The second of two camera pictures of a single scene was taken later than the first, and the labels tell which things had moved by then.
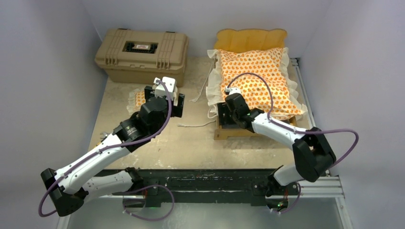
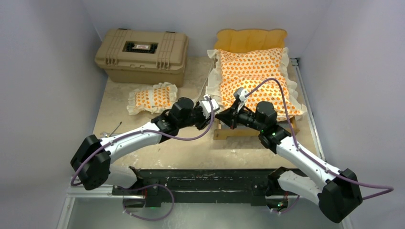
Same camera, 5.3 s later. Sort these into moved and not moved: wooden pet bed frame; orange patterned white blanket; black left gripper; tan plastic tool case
Moved: black left gripper
Not moved: tan plastic tool case; orange patterned white blanket; wooden pet bed frame
